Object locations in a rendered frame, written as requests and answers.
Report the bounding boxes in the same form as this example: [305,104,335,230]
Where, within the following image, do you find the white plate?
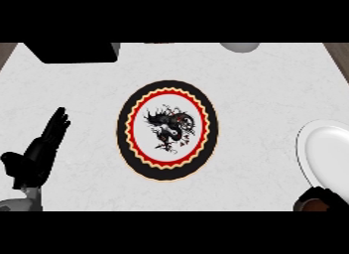
[294,119,349,210]

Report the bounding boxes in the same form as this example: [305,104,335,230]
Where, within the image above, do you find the black red patterned plate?
[113,79,221,183]

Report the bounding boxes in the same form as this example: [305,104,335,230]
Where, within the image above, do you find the dark brown cupcake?
[291,186,349,212]

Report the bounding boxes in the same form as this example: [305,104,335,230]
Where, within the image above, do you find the grey rounded object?
[218,42,261,54]

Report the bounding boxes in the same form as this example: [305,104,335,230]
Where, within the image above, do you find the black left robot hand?
[0,106,72,191]

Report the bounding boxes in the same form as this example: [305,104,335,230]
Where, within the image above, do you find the black box appliance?
[23,42,121,64]

